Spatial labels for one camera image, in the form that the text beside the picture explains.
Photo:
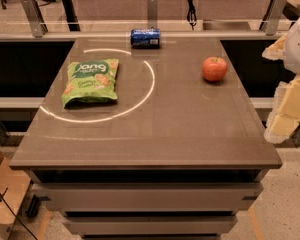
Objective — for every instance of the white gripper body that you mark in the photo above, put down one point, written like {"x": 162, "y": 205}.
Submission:
{"x": 299, "y": 49}

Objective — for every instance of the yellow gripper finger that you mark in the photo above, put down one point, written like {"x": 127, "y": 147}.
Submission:
{"x": 276, "y": 50}
{"x": 284, "y": 118}

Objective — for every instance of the red apple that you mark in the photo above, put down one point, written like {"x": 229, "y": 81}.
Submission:
{"x": 214, "y": 69}

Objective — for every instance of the green rice chip bag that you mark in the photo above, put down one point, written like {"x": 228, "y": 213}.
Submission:
{"x": 91, "y": 82}

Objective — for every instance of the blue soda can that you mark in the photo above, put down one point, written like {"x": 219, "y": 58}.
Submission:
{"x": 145, "y": 38}

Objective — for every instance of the upper grey drawer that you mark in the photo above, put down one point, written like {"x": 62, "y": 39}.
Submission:
{"x": 148, "y": 197}

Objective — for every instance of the grey drawer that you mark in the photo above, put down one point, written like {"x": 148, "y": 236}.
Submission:
{"x": 166, "y": 225}
{"x": 148, "y": 197}

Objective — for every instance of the lower grey drawer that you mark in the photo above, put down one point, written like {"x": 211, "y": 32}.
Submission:
{"x": 166, "y": 225}

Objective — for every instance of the wooden box at left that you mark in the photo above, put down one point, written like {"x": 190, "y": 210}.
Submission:
{"x": 13, "y": 187}

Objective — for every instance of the right metal bracket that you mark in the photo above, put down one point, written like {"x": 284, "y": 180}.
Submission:
{"x": 272, "y": 21}

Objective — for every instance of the metal bracket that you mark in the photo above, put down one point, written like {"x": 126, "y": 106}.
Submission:
{"x": 272, "y": 21}
{"x": 35, "y": 20}
{"x": 152, "y": 13}

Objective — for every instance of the middle metal bracket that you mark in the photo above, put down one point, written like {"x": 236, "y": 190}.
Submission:
{"x": 152, "y": 13}

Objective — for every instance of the left metal bracket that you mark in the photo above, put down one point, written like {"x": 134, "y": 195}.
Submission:
{"x": 35, "y": 20}

